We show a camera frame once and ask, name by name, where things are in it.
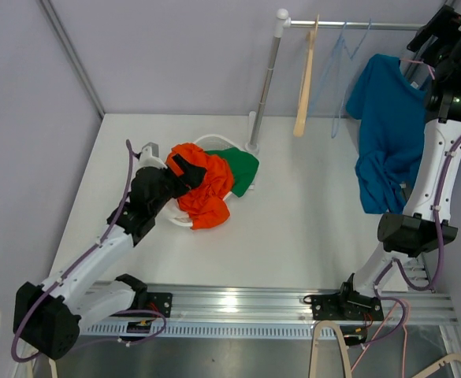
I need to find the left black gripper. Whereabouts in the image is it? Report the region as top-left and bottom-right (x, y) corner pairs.
(150, 154), (206, 216)

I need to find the orange t shirt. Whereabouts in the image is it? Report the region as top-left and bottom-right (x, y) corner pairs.
(165, 143), (234, 230)

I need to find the green t shirt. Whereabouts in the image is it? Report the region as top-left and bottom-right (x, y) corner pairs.
(206, 147), (259, 198)

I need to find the beige plastic hanger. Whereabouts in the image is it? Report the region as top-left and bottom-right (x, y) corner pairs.
(293, 15), (320, 137)

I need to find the white t shirt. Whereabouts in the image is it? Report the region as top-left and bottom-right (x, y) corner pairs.
(165, 203), (193, 228)

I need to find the light blue wire hanger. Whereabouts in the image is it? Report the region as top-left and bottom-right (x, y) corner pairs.
(309, 21), (348, 116)

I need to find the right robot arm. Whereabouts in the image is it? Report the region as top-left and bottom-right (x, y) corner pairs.
(336, 6), (461, 321)

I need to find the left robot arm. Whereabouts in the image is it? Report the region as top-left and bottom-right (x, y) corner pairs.
(10, 154), (206, 362)

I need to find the blue t shirt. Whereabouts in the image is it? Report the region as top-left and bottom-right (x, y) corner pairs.
(346, 54), (426, 214)

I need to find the beige hanger on floor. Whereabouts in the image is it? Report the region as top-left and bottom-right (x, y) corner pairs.
(308, 321), (352, 378)

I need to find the pink hanger on floor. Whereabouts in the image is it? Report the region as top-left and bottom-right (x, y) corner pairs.
(351, 299), (411, 378)

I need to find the beige hanger at corner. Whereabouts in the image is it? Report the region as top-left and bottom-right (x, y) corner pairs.
(413, 354), (461, 378)

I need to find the white plastic basket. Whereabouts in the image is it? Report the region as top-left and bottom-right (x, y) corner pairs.
(163, 134), (259, 230)

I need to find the metal clothes rack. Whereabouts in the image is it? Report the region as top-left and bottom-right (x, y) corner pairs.
(245, 1), (444, 154)

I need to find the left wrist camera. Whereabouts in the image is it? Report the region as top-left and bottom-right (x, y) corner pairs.
(138, 143), (167, 169)

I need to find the pink wire hanger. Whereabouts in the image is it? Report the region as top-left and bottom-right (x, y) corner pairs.
(400, 57), (436, 80)

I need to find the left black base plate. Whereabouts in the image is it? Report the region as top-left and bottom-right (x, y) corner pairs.
(130, 292), (173, 318)

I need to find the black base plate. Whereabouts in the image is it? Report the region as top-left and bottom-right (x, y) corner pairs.
(303, 292), (384, 321)
(130, 292), (173, 318)

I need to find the aluminium mounting rail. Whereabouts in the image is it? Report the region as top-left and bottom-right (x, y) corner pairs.
(80, 284), (458, 339)

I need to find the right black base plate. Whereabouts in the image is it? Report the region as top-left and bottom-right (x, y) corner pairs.
(303, 292), (384, 321)

